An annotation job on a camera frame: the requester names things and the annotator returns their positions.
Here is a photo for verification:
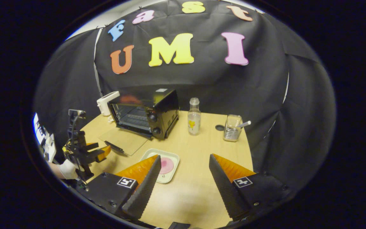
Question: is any white printed board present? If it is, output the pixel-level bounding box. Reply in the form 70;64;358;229
33;113;57;163

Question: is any pink round food slice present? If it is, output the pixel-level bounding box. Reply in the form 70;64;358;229
158;157;174;175

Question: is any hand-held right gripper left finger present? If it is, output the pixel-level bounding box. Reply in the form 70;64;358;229
75;155;162;220

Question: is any clear ribbed jar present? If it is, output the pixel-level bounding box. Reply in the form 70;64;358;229
223;114;243;142

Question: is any black electric oven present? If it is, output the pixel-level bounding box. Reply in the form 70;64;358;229
99;88;180;156

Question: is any black backdrop cloth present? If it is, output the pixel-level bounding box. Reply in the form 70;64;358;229
33;0;336;191

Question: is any white toaster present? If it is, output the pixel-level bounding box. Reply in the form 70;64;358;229
97;91;120;116

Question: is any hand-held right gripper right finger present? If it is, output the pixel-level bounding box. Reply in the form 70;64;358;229
209;154;293;222

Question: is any clear glass bottle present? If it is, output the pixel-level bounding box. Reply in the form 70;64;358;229
187;98;201;135

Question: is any white square plate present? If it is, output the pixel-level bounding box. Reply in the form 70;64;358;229
139;148;180;184

